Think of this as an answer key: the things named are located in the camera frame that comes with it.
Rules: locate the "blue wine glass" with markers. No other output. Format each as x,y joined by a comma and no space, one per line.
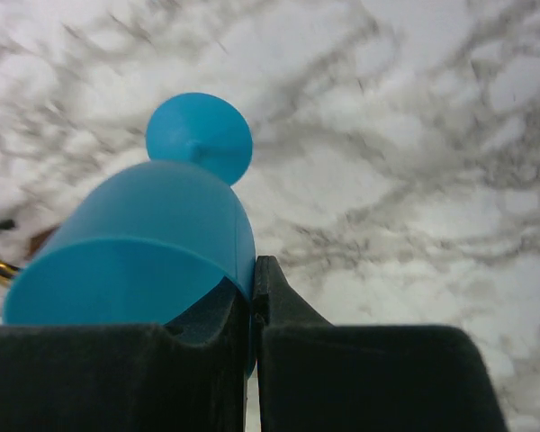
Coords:
150,241

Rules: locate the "gold wire wine glass rack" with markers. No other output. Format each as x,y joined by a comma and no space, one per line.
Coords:
36,242

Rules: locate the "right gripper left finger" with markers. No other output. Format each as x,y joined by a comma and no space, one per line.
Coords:
187,375

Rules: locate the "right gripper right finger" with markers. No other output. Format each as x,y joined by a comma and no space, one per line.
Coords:
316,376

